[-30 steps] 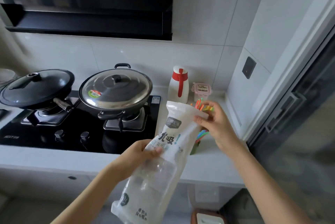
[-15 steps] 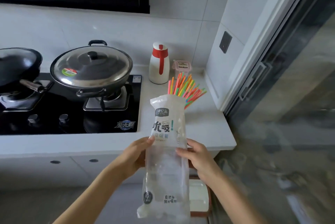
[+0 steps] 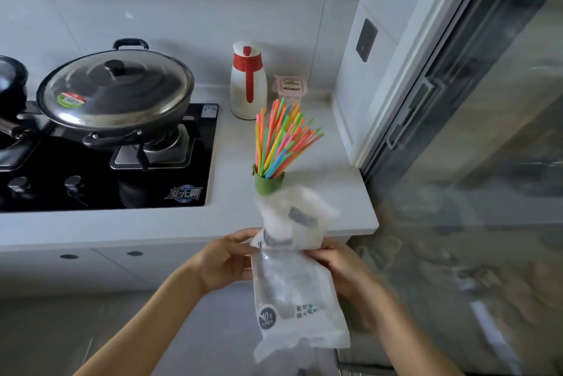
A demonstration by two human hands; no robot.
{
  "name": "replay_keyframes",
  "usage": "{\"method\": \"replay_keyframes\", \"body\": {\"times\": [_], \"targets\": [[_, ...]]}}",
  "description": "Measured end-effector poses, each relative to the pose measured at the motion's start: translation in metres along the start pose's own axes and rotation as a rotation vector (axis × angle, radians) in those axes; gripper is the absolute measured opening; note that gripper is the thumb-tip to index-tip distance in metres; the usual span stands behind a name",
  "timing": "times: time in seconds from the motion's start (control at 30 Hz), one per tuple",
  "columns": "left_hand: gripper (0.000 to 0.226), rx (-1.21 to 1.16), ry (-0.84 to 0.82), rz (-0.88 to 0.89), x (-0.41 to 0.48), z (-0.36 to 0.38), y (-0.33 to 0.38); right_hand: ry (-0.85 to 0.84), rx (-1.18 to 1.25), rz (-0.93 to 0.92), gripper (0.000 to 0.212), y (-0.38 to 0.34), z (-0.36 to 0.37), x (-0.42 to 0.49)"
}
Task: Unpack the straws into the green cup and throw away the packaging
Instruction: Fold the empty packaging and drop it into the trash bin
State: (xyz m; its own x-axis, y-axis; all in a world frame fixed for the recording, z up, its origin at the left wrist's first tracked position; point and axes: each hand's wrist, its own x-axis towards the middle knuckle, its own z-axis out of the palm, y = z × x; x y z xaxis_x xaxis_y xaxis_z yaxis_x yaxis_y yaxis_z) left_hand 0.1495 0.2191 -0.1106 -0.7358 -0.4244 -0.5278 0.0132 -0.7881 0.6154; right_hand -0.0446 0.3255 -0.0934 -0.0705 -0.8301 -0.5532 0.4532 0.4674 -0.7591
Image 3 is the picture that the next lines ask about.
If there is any person's left forearm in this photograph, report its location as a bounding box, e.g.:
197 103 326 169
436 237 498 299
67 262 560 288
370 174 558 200
73 260 207 376

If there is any black gas hob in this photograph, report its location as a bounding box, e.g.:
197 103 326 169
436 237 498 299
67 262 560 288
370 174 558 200
0 101 220 214

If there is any bunch of colourful straws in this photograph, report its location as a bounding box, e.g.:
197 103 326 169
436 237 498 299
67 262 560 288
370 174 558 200
254 97 325 179

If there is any clear plastic packet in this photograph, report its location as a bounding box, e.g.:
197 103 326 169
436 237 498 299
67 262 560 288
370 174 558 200
249 187 352 364

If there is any person's right hand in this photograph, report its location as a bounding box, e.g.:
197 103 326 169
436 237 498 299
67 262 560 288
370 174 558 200
305 237 380 302

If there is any glass sliding door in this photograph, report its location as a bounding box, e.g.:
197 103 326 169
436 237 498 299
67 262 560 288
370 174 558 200
337 0 563 376

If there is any person's left hand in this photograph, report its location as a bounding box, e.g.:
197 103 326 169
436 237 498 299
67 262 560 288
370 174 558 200
191 228 263 296

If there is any black wok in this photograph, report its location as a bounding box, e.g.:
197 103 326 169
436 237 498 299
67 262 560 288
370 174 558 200
18 38 195 170

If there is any green cup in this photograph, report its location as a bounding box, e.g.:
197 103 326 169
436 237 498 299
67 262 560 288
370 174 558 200
252 165 286 197

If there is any white cabinet drawer front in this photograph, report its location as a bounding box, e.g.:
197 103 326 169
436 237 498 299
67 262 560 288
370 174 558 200
0 237 352 299

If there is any white jug with red lid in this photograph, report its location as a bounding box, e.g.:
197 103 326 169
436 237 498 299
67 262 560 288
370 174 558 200
230 41 268 121

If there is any glass wok lid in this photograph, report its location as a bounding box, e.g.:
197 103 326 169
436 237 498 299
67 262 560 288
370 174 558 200
36 49 195 130

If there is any pink lidded container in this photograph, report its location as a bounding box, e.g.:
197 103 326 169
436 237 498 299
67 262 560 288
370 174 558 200
272 75 308 104

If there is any person's right forearm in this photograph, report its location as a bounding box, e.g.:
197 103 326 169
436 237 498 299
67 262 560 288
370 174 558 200
350 279 465 376

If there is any black pot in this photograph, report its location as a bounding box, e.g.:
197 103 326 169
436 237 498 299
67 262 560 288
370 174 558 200
0 55 30 140

